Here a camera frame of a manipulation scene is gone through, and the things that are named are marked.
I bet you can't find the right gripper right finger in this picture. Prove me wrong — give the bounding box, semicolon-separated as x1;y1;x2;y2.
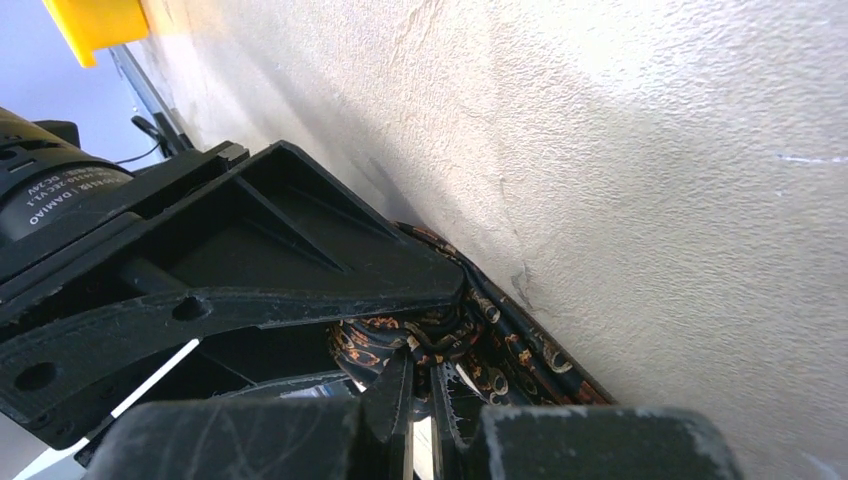
431;365;743;479

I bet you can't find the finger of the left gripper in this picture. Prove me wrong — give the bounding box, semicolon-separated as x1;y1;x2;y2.
1;141;464;449

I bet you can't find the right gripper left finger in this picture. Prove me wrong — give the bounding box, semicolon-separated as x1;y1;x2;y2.
85;351;414;479

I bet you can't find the dark brown patterned tie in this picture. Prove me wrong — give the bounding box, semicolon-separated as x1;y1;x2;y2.
327;223;615;413

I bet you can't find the yellow plastic bin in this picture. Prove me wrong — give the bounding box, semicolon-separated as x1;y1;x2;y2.
43;0;150;68

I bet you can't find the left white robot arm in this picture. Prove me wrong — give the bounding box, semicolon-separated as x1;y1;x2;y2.
1;111;464;450

